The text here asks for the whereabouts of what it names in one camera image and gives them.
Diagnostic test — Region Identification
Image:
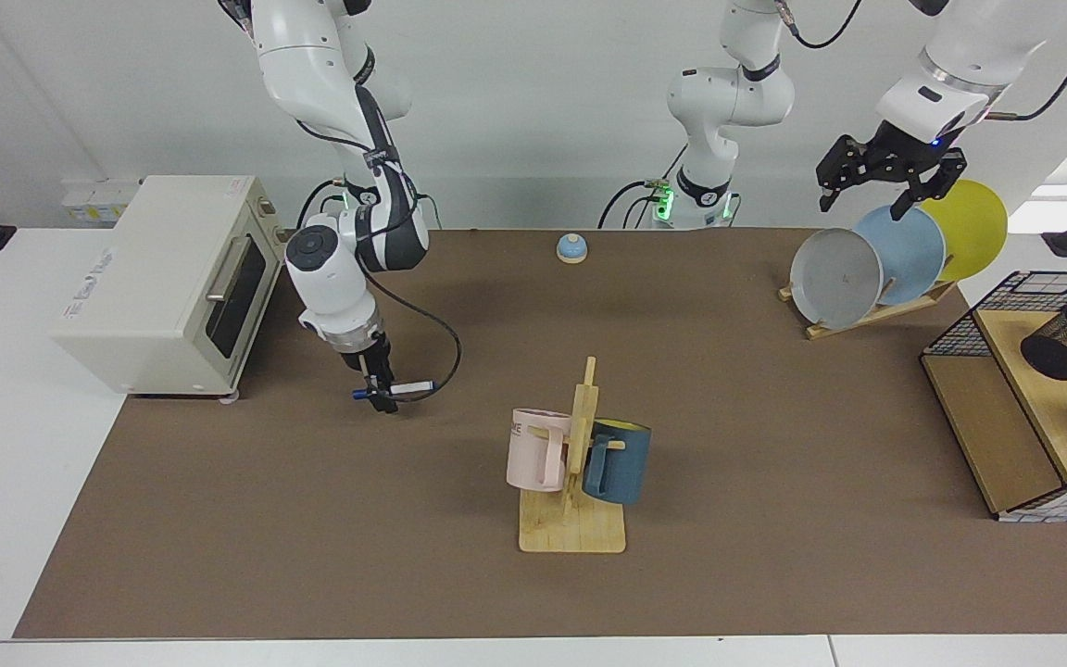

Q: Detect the white marker with blue cap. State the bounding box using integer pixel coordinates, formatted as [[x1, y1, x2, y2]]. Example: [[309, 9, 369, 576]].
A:
[[352, 380, 439, 401]]

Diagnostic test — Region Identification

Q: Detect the light blue plate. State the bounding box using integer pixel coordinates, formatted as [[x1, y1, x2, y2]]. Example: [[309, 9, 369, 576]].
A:
[[853, 204, 948, 307]]

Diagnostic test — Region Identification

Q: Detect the yellow plate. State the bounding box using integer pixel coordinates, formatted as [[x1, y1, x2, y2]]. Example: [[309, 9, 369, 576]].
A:
[[918, 179, 1009, 283]]

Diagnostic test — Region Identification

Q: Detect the grey plate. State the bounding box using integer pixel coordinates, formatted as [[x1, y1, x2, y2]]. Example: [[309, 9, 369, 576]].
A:
[[789, 228, 885, 331]]

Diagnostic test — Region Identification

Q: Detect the wooden plate rack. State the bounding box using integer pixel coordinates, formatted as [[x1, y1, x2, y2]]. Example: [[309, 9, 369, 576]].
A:
[[778, 278, 959, 341]]

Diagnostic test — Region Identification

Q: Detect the brown table cloth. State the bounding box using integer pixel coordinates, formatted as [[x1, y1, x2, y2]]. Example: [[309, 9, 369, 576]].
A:
[[13, 227, 1067, 640]]

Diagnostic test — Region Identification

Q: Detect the pink cup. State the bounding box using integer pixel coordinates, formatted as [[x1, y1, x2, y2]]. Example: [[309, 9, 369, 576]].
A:
[[506, 408, 573, 494]]

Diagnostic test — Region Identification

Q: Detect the wooden cup stand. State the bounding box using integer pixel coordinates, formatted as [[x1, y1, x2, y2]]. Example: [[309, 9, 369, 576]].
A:
[[519, 356, 627, 555]]

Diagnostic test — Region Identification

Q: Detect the pale toaster oven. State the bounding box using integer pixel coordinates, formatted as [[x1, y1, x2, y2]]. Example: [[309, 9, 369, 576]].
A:
[[50, 174, 292, 405]]

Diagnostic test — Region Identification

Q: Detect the dark blue cup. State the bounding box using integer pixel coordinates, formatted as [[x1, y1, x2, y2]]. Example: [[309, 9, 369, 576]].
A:
[[582, 419, 653, 507]]

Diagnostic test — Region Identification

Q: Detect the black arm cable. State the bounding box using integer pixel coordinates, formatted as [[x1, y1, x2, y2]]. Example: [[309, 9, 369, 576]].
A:
[[297, 116, 463, 401], [770, 0, 1067, 126]]

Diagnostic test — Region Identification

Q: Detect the black base cable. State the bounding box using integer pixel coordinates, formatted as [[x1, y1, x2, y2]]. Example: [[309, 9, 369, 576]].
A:
[[596, 144, 690, 231], [296, 179, 349, 231]]

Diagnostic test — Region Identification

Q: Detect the wire basket with wooden floor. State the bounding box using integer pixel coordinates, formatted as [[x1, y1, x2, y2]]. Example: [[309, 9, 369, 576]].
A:
[[921, 271, 1067, 524]]

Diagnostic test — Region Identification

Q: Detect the white wall socket box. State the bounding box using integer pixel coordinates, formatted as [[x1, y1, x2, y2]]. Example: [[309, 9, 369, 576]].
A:
[[61, 179, 143, 226]]

